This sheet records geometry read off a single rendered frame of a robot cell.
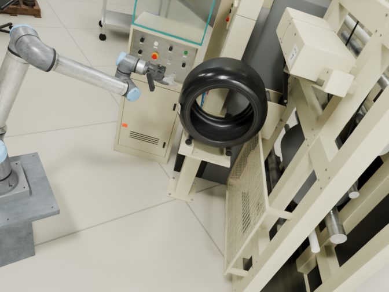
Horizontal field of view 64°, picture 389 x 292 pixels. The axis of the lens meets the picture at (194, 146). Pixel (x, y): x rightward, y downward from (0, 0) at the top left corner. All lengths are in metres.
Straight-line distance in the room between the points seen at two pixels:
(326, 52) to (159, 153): 2.00
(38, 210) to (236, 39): 1.55
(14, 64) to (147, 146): 1.64
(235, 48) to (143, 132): 1.28
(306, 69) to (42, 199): 1.57
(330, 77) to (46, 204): 1.61
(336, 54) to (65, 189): 2.24
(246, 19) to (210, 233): 1.71
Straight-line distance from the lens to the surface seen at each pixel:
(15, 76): 1.76
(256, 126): 1.94
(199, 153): 2.14
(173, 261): 2.53
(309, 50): 1.49
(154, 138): 2.96
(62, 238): 2.55
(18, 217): 1.94
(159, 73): 1.91
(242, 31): 2.08
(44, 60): 1.59
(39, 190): 2.04
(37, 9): 5.76
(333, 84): 1.47
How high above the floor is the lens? 2.15
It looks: 38 degrees down
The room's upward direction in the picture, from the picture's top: 20 degrees clockwise
